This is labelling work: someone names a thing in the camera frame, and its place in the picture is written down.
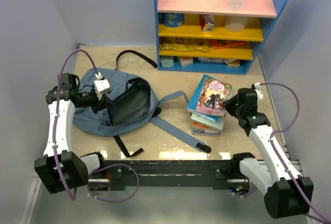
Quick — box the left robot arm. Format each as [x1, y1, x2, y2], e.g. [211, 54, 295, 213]
[34, 73, 112, 194]

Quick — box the pink cover book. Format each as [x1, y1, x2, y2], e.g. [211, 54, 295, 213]
[187, 74, 233, 117]

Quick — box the blue round tin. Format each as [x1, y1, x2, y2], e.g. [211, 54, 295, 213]
[161, 13, 185, 28]

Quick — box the purple cable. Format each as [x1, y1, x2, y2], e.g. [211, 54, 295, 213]
[53, 49, 140, 203]
[232, 82, 331, 224]

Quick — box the white tissue pack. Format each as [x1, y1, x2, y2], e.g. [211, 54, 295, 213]
[177, 56, 194, 68]

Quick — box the aluminium rail frame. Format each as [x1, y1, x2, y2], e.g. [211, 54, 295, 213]
[19, 43, 317, 224]

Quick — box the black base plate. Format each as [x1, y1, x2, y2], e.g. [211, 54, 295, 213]
[87, 159, 262, 192]

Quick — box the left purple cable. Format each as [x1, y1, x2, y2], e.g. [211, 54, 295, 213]
[53, 49, 140, 203]

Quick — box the white round container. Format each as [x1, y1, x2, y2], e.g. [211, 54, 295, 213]
[223, 16, 249, 32]

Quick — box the red snack packet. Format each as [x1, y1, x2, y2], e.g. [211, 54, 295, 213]
[210, 39, 246, 50]

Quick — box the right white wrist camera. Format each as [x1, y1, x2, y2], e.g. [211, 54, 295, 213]
[251, 82, 264, 102]

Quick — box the blue student backpack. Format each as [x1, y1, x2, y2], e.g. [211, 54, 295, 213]
[72, 50, 212, 158]

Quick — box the yellow sponge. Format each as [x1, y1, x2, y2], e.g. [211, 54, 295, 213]
[227, 60, 240, 68]

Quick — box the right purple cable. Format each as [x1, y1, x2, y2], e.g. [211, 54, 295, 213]
[232, 82, 331, 224]

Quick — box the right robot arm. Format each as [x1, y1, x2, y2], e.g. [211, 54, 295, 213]
[224, 84, 313, 219]

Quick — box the teal book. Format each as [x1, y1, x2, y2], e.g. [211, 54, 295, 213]
[190, 113, 225, 131]

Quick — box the teal tissue pack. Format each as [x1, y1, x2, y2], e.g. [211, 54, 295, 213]
[160, 55, 174, 68]

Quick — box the blue shelf unit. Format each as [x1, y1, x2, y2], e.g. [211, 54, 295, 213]
[154, 0, 288, 74]

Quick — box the red white carton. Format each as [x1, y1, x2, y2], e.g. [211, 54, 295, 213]
[199, 14, 215, 32]

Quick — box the yellow snack bag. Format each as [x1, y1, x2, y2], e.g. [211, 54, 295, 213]
[160, 37, 208, 52]

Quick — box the orange book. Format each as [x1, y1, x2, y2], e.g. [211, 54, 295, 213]
[192, 122, 220, 136]

